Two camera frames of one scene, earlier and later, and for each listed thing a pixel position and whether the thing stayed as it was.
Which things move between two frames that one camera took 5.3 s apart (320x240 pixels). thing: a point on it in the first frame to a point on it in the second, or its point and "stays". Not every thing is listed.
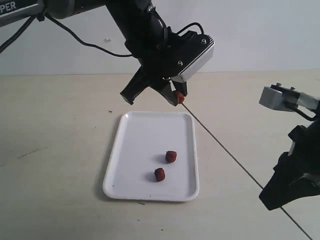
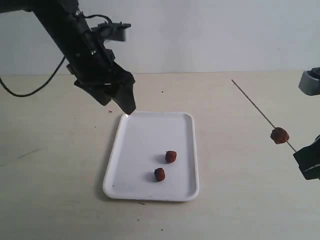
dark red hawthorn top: (180, 97) to (279, 135)
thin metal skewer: (246, 171) to (259, 110)
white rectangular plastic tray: (142, 140) stays
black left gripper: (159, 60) to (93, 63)
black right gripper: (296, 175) to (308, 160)
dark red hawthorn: (171, 156) stays
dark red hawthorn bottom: (159, 174) stays
